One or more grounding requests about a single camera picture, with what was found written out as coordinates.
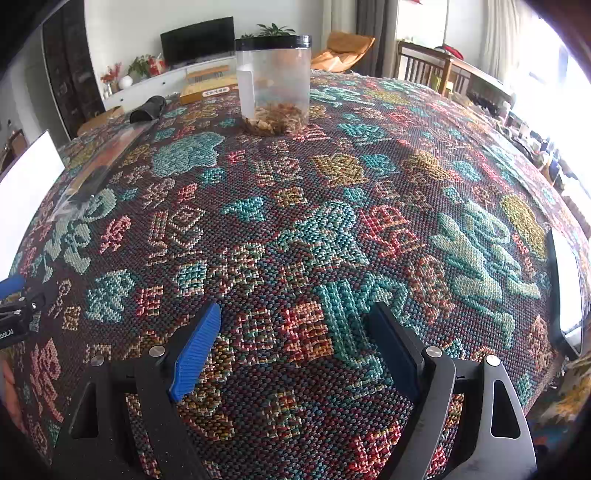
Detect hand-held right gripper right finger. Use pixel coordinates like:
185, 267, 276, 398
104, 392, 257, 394
367, 302, 538, 480

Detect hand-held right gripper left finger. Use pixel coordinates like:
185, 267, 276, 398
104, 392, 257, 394
52, 302, 223, 480

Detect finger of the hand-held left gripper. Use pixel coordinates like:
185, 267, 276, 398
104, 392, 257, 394
0, 275, 58, 324

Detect clear plastic bag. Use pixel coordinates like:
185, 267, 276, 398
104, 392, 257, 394
50, 117, 160, 221

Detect person's left hand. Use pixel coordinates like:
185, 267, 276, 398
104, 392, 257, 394
0, 359, 24, 432

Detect white flat board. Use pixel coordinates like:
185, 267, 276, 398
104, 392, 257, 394
0, 130, 66, 278

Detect colourful patterned woven blanket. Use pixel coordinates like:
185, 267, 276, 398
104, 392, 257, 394
4, 71, 583, 480

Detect yellow patterned rug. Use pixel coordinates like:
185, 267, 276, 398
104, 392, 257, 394
529, 355, 591, 432

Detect small black object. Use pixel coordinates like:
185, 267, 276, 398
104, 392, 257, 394
129, 95, 167, 124

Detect dark tall cabinet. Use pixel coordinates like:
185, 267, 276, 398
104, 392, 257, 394
41, 0, 106, 140

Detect white low cabinet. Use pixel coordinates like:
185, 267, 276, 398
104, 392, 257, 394
102, 54, 239, 112

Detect dried pieces inside jar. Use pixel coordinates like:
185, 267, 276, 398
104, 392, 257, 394
244, 102, 309, 136

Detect cluttered side table items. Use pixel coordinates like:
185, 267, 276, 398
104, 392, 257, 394
501, 99, 573, 185

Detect potted plant with red decorations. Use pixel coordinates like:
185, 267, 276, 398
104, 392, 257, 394
127, 54, 166, 79

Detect yellow flat box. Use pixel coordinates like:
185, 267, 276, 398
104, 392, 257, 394
179, 76, 239, 106

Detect wooden slatted chair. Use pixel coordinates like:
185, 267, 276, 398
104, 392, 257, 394
396, 41, 516, 105

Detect clear plastic jar black lid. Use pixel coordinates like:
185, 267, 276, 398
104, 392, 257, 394
235, 35, 313, 136

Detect orange lounge chair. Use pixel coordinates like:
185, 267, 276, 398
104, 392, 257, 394
310, 30, 376, 74

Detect black flat television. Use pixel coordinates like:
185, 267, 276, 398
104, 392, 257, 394
160, 17, 235, 68

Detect grey curtain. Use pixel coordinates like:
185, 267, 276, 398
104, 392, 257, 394
321, 0, 400, 79

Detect green potted plant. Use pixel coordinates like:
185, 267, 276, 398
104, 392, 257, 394
242, 23, 296, 39

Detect white tablet with black frame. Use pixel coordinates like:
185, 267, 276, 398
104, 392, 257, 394
546, 228, 585, 361

